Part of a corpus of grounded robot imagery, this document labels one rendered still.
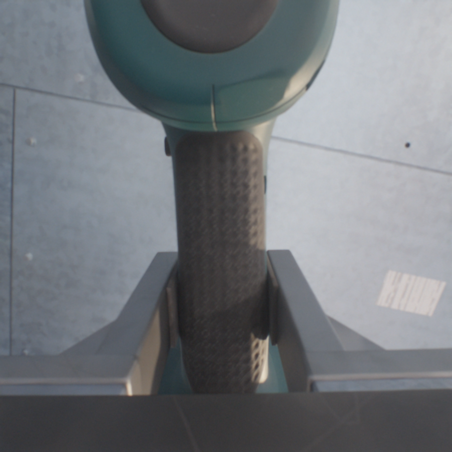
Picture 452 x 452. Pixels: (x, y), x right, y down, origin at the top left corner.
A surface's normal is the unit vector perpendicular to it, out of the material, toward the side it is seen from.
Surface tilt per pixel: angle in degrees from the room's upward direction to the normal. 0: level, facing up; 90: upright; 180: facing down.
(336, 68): 90
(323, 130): 90
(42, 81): 90
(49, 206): 90
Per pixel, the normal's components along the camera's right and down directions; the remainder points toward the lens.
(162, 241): 0.00, 0.26
